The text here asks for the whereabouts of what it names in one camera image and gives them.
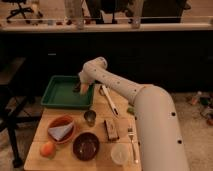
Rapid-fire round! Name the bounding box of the purple grape bunch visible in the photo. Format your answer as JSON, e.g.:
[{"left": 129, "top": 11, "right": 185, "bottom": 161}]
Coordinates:
[{"left": 73, "top": 82, "right": 81, "bottom": 92}]

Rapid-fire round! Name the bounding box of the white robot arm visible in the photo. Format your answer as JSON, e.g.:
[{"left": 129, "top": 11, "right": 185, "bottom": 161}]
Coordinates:
[{"left": 79, "top": 57, "right": 190, "bottom": 171}]

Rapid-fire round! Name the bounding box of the orange bowl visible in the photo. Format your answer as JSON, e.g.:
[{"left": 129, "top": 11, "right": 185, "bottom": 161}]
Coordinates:
[{"left": 47, "top": 115, "right": 75, "bottom": 144}]

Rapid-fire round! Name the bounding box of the purple bowl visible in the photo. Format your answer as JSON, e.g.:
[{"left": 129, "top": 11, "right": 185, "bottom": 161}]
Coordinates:
[{"left": 73, "top": 132, "right": 100, "bottom": 161}]

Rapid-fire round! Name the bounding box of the green plastic tray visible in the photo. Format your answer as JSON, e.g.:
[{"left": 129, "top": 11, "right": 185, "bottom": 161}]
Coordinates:
[{"left": 41, "top": 75, "right": 94, "bottom": 110}]

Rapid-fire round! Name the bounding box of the small metal cup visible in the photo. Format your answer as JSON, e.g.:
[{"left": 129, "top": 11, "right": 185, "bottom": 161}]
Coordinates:
[{"left": 84, "top": 110, "right": 96, "bottom": 127}]

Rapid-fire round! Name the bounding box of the brown chocolate bar block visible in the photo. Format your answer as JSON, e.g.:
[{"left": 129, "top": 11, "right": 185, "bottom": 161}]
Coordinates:
[{"left": 104, "top": 120, "right": 119, "bottom": 141}]

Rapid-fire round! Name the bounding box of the green chili pepper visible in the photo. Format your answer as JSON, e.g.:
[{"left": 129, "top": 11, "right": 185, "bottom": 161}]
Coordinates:
[{"left": 127, "top": 107, "right": 134, "bottom": 115}]

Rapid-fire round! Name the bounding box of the light blue cloth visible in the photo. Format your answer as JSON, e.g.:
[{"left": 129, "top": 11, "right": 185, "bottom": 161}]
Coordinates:
[{"left": 48, "top": 122, "right": 74, "bottom": 141}]

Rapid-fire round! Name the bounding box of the silver fork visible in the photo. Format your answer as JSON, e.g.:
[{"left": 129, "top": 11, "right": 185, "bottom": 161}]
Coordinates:
[{"left": 127, "top": 127, "right": 139, "bottom": 164}]

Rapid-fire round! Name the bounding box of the orange peach fruit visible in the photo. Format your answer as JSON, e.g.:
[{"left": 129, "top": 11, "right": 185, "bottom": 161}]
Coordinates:
[{"left": 40, "top": 141, "right": 56, "bottom": 158}]

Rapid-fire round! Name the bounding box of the black office chair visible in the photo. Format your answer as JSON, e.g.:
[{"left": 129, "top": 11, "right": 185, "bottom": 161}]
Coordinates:
[{"left": 1, "top": 0, "right": 43, "bottom": 24}]

